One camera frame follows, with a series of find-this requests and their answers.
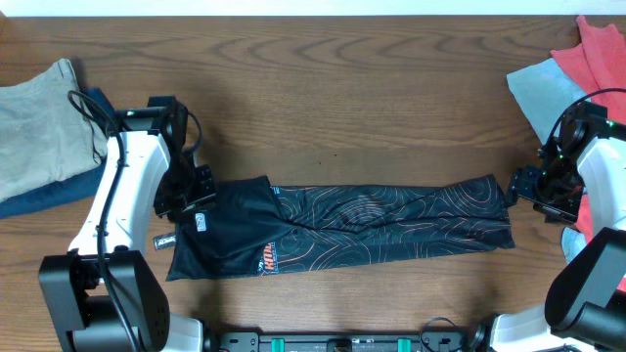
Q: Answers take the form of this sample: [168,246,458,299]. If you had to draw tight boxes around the light grey t-shirt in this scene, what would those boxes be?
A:
[506,57,588,265]

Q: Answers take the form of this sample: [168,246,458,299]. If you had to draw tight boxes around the black cycling jersey orange print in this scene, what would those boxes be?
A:
[166,175,514,281]

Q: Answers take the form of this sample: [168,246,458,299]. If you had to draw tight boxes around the folded beige garment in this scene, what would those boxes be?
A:
[1,59,107,200]

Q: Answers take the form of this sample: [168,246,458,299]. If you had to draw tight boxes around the red t-shirt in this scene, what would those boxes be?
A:
[551,15,625,243]

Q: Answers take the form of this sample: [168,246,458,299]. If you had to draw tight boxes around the black mounting rail base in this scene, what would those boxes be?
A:
[205,317,490,352]

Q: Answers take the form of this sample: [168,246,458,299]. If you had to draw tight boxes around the folded navy blue garment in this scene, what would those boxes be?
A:
[0,87,118,220]

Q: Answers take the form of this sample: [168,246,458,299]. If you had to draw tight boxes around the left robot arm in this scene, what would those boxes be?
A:
[38,90,215,351]

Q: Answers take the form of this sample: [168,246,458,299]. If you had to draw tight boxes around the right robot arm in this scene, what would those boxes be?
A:
[463,97,625,351]

